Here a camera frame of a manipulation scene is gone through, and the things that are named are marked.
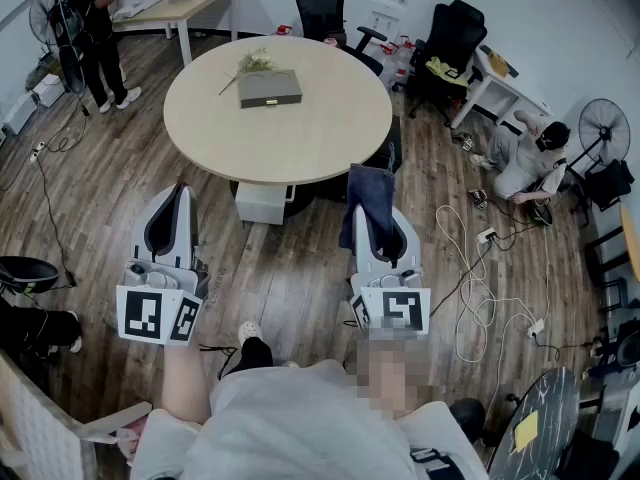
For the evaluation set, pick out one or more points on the black marble round table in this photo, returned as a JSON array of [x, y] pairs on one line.
[[545, 418]]

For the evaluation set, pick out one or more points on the person's white shoe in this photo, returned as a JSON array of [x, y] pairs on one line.
[[249, 330]]

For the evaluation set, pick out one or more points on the black office chair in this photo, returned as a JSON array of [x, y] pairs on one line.
[[450, 43], [325, 8]]

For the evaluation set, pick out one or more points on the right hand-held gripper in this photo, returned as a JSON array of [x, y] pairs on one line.
[[400, 308]]

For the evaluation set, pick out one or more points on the white desk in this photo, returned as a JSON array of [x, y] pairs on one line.
[[495, 93]]

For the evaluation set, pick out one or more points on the person's grey shirt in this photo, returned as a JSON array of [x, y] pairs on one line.
[[300, 428]]

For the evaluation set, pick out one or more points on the grey box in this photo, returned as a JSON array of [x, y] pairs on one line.
[[270, 88]]

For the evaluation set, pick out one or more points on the person's left forearm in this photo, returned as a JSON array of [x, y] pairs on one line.
[[185, 383]]

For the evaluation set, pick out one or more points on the black round seat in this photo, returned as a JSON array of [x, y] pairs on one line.
[[27, 274]]

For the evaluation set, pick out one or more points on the black folding chair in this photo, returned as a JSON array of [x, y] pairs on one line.
[[607, 183]]

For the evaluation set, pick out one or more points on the yellow paper sheet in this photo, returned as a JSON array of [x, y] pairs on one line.
[[526, 430]]

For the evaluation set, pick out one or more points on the dried flower bunch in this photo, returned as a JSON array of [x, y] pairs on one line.
[[254, 63]]

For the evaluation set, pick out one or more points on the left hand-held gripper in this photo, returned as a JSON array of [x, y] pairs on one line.
[[150, 313]]

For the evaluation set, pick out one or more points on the rectangular wooden desk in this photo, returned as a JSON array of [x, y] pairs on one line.
[[200, 0]]

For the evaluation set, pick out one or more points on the yellow garment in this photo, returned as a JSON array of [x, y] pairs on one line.
[[445, 70]]

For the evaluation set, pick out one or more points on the white power strip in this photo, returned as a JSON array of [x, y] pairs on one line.
[[36, 152], [536, 328], [486, 235]]

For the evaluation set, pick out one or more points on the person's right forearm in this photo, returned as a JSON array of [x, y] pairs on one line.
[[390, 373]]

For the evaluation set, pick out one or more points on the black standing fan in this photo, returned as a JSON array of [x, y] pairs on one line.
[[42, 15], [604, 128]]

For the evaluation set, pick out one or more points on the person's black trouser leg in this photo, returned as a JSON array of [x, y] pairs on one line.
[[252, 355]]

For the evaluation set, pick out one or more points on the round wooden table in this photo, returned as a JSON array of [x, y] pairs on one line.
[[310, 133]]

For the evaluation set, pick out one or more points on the blue cloth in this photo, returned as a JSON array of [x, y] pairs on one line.
[[370, 208]]

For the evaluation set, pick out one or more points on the white perforated panel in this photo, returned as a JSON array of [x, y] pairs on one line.
[[30, 428]]

